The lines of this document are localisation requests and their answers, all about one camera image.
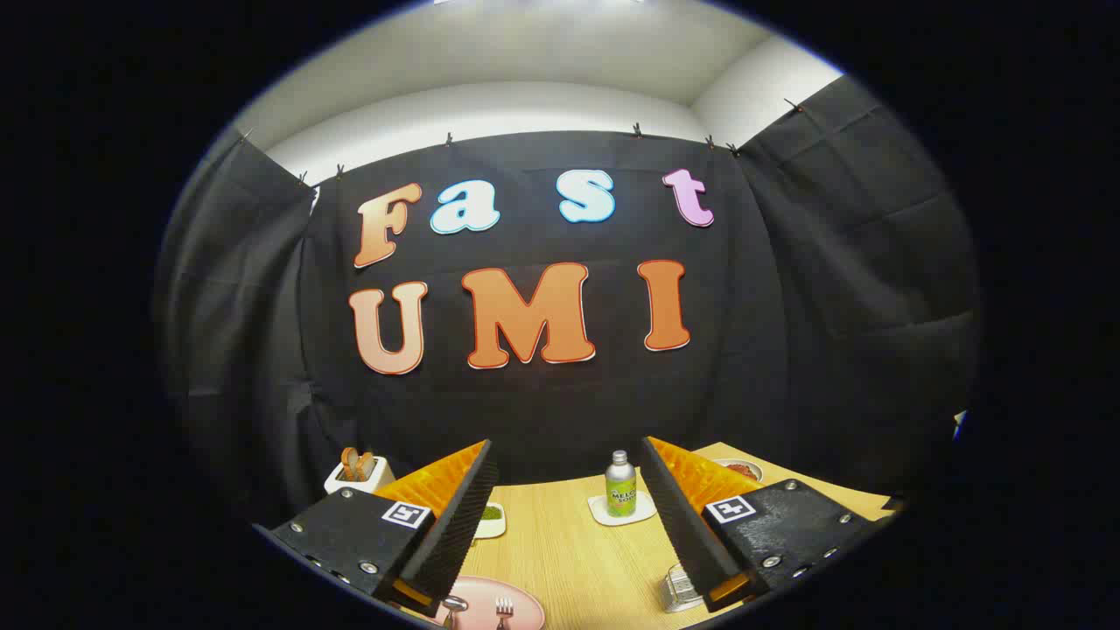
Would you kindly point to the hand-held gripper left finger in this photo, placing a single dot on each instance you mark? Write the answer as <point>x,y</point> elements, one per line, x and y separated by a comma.
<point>455,534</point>

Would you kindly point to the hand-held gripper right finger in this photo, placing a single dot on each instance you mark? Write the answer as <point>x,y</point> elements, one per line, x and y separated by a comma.
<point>687,525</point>

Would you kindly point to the white divided dish with beans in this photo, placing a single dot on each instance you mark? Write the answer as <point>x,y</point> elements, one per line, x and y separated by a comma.
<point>492,516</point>

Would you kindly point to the white square coaster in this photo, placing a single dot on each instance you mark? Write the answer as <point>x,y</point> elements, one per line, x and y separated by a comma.
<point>643,509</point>

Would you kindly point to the metal cutlery basket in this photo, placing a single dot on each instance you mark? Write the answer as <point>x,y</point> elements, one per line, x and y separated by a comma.
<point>678,591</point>

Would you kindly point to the green and silver soda bottle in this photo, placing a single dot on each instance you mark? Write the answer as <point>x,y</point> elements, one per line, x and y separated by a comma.
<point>620,490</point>

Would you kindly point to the red-brown meat piece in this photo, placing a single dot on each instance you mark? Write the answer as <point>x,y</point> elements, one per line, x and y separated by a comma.
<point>744,472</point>

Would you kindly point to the white oval plate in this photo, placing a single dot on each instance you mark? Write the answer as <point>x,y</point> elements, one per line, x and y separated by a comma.
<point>744,464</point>

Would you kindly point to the pink round plate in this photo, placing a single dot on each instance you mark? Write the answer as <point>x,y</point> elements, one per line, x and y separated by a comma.
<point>525,604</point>

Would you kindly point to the white toaster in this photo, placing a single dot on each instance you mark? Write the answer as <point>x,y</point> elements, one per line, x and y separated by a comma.
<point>374,472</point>

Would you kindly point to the brown toasted bread slices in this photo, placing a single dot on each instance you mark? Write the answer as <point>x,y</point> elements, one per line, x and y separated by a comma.
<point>354,464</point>

